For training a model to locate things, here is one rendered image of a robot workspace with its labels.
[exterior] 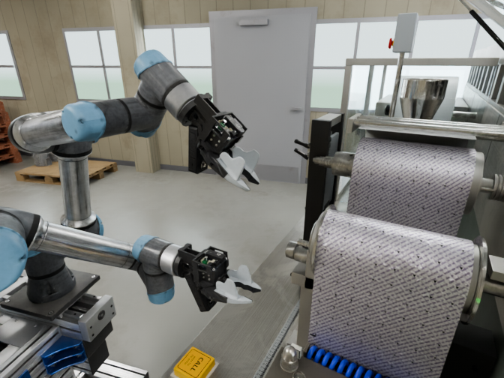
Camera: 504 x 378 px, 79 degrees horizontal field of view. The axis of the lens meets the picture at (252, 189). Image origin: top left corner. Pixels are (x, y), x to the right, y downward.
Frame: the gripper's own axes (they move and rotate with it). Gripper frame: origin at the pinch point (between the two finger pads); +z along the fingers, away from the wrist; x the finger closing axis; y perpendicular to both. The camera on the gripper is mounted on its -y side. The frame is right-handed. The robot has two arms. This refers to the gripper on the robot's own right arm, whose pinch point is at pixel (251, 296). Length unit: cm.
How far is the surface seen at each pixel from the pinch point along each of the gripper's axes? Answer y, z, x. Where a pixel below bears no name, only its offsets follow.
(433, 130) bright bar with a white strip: 36, 29, 30
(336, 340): -2.3, 19.8, -0.3
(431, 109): 35, 28, 73
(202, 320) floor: -109, -77, 70
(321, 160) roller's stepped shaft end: 24.9, 4.7, 29.8
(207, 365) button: -16.6, -6.8, -9.0
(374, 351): -1.0, 26.9, -0.3
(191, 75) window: 33, -265, 301
